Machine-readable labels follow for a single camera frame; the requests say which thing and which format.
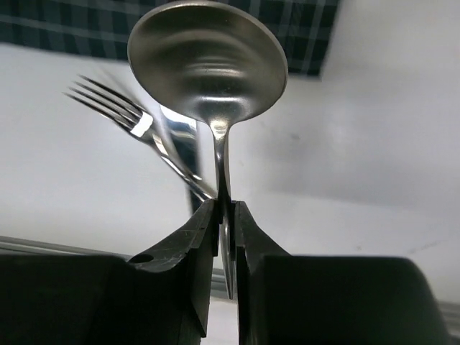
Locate silver spoon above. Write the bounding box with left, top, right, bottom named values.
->
left=127, top=1, right=288, bottom=297

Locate silver fork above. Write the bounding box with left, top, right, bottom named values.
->
left=65, top=75, right=217, bottom=201

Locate dark checked cloth napkin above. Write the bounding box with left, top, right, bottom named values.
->
left=1, top=0, right=341, bottom=77

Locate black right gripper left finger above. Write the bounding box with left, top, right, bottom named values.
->
left=1, top=200, right=218, bottom=344

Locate silver knife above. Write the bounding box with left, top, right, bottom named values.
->
left=157, top=106, right=202, bottom=220

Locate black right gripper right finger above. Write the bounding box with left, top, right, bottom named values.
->
left=234, top=201, right=452, bottom=344

